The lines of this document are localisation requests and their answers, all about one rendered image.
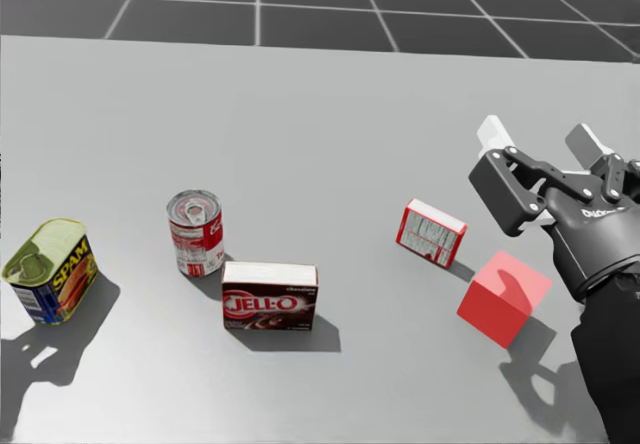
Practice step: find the red and white can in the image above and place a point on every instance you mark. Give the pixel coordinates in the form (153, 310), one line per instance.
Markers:
(196, 239)

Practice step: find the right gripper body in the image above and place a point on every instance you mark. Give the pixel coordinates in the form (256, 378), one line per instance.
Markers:
(600, 244)

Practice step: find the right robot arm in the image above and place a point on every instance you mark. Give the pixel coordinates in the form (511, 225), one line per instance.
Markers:
(615, 364)

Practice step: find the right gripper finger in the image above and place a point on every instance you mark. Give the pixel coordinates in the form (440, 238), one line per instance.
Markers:
(505, 189)
(617, 176)

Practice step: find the red and white carton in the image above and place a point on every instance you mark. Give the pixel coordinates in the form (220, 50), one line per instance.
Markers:
(432, 234)

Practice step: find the pink cube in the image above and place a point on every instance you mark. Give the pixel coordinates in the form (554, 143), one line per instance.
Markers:
(495, 304)

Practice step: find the green and blue rectangular can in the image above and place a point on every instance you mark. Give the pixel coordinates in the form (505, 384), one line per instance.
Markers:
(50, 274)

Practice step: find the dark red carton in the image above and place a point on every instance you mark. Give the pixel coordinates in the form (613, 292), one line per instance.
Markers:
(270, 304)

